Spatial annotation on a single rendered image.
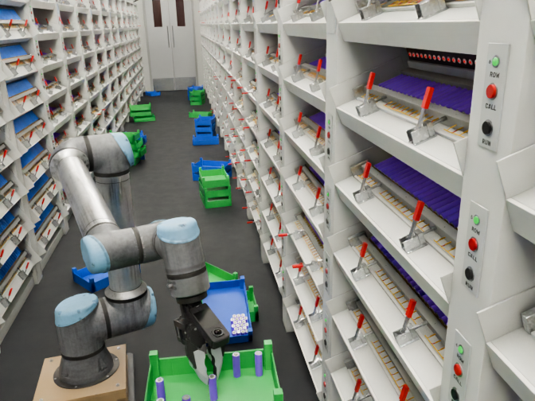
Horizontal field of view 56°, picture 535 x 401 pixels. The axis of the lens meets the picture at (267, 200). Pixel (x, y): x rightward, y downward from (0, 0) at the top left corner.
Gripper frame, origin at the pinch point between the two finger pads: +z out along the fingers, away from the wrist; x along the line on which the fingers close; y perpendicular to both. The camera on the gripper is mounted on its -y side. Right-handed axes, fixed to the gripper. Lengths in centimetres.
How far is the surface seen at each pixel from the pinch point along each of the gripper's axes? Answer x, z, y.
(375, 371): -32.0, 6.7, -19.5
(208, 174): -146, -29, 256
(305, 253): -62, -8, 39
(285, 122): -75, -55, 54
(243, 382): -8.7, 5.7, 2.2
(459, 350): -11, -18, -59
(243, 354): -11.8, 0.6, 5.2
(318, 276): -54, -4, 23
